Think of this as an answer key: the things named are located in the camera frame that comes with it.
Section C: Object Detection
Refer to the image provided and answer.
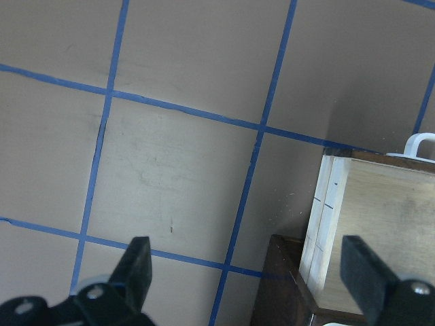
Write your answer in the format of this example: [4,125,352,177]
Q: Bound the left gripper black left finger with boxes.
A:
[108,236,152,312]

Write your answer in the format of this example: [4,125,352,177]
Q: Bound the dark brown drawer cabinet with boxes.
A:
[250,149,435,326]

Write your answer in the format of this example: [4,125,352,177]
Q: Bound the light wooden drawer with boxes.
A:
[299,132,434,313]

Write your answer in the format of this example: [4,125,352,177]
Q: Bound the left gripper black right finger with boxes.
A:
[340,235,400,319]

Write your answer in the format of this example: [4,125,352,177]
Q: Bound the brown paper table mat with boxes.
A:
[1,1,434,325]

